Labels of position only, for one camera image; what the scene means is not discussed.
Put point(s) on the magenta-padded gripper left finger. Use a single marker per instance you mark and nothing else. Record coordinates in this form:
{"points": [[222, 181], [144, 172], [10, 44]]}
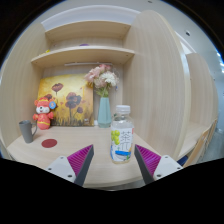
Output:
{"points": [[78, 160]]}

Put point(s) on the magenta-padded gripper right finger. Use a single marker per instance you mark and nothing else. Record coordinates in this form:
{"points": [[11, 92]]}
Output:
{"points": [[150, 160]]}

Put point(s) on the clear plastic drink bottle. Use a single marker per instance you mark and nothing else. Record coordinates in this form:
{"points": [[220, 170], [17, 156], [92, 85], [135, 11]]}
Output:
{"points": [[121, 140]]}

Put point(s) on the flat round red coaster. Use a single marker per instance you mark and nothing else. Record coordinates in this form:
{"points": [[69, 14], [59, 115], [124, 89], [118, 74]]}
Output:
{"points": [[49, 143]]}

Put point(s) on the teal ceramic vase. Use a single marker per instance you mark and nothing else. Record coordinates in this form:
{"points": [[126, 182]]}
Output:
{"points": [[104, 113]]}

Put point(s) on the red plush toy figure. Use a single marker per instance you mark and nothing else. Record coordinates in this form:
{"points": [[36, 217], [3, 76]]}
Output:
{"points": [[43, 116]]}

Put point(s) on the grey mug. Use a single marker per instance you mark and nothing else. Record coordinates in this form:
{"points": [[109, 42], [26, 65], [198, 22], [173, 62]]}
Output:
{"points": [[26, 131]]}

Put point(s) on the yellow poppy flower painting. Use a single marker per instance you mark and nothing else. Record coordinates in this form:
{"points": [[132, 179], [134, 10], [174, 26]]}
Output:
{"points": [[71, 100]]}

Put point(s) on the pink and white flower bouquet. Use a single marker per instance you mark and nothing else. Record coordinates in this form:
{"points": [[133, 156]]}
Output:
{"points": [[101, 78]]}

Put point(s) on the light wooden shelf unit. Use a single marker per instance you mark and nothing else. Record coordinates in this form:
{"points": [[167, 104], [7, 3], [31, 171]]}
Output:
{"points": [[83, 53]]}

